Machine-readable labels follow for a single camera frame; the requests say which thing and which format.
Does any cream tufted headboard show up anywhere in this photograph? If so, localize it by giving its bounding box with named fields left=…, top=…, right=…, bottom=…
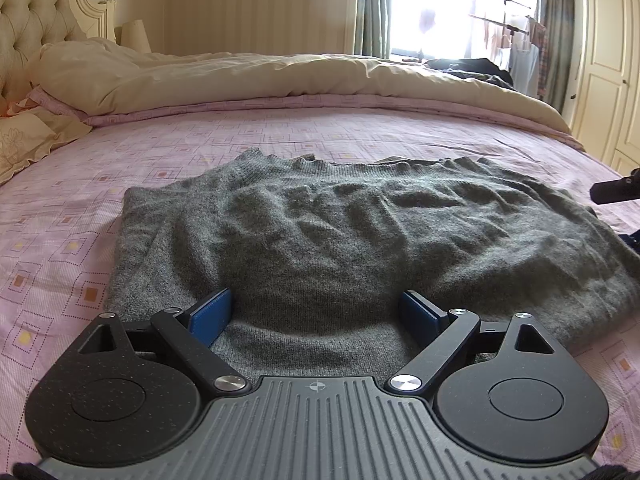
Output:
left=0, top=0, right=119, bottom=112

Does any pink patterned bed sheet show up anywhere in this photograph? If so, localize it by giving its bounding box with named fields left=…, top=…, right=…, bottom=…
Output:
left=0, top=91, right=640, bottom=472

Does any grey window curtain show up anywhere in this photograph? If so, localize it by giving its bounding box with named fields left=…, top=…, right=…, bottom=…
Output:
left=541, top=0, right=577, bottom=115
left=354, top=0, right=397, bottom=59

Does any clothes drying rack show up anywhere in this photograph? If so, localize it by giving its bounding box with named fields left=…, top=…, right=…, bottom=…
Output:
left=471, top=0, right=552, bottom=102

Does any cream duvet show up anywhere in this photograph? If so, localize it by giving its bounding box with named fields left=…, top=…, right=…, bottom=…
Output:
left=27, top=37, right=577, bottom=134

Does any grey knit sweater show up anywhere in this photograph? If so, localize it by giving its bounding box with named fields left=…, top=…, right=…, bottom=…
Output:
left=102, top=147, right=640, bottom=386

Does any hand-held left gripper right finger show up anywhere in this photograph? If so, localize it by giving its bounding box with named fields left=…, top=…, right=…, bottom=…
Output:
left=384, top=289, right=566, bottom=396

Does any dark clothes heap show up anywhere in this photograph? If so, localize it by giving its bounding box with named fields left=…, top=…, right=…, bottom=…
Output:
left=424, top=57, right=517, bottom=92

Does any cream lampshade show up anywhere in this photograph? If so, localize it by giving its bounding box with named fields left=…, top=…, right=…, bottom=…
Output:
left=121, top=19, right=152, bottom=54

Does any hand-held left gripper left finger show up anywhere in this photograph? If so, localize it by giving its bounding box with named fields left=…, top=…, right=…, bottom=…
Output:
left=75, top=288, right=252, bottom=397

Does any cream embroidered pillow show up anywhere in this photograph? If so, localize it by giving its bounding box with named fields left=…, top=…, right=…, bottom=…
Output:
left=0, top=109, right=94, bottom=187

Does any cream wardrobe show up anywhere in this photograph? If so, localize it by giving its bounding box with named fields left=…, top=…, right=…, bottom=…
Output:
left=569, top=0, right=640, bottom=177

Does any orange pink cloth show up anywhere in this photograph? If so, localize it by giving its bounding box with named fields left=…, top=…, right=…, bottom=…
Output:
left=0, top=95, right=38, bottom=118

